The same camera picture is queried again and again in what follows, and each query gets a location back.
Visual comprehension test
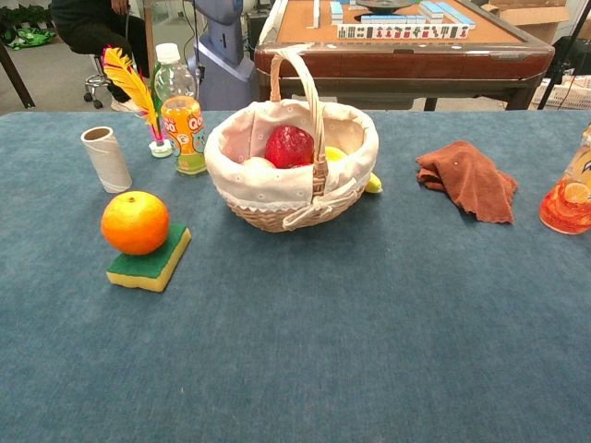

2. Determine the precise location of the orange slice print bottle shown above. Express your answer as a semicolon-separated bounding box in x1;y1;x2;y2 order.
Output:
538;122;591;236

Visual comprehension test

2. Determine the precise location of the blue tablecloth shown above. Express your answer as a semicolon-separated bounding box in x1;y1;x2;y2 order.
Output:
0;109;591;443

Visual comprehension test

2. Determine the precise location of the green bag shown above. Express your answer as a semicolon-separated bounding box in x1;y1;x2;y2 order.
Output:
4;26;57;51

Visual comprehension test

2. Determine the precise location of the rolling stool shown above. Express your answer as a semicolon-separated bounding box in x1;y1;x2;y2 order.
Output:
83;53;114;110

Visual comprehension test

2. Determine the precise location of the white plastic crate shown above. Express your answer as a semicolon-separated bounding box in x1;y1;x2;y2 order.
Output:
528;76;591;112

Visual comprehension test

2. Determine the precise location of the orange drink plastic bottle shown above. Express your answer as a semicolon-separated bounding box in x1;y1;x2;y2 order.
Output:
153;42;208;177

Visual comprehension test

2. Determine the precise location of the green yellow sponge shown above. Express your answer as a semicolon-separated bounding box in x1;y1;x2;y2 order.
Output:
105;222;193;293

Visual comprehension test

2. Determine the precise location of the black tripod leg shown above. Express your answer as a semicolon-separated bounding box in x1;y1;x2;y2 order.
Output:
537;0;589;111

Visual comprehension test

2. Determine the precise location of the seated person in black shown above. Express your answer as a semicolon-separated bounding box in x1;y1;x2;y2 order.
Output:
49;0;151;114

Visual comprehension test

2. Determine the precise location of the wooden mahjong table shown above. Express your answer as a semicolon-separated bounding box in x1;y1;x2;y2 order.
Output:
253;0;556;113

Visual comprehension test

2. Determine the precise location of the pale peach fruit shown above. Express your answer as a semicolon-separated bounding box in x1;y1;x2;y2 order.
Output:
240;156;277;171

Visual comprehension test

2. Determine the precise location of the brown cloth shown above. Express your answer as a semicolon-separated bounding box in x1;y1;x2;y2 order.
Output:
416;139;519;225

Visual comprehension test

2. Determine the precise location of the wicker basket with cloth liner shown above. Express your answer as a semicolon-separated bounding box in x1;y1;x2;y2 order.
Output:
203;48;380;233

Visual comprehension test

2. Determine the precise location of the yellow feather shuttlecock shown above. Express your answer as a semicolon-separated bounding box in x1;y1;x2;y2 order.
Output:
101;44;174;160

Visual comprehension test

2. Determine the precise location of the cardboard paper roll tube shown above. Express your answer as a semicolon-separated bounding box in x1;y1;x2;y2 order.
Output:
79;126;133;195

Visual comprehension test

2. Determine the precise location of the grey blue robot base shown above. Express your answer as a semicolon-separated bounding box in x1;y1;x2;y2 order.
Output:
187;0;258;112

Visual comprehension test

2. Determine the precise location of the orange fruit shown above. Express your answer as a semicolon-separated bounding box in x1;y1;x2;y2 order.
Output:
100;190;171;257

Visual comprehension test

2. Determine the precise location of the red fruit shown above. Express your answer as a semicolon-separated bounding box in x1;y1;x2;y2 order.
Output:
264;125;316;170

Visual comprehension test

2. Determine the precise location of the cardboard box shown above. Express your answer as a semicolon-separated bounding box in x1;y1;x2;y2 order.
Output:
480;0;591;46

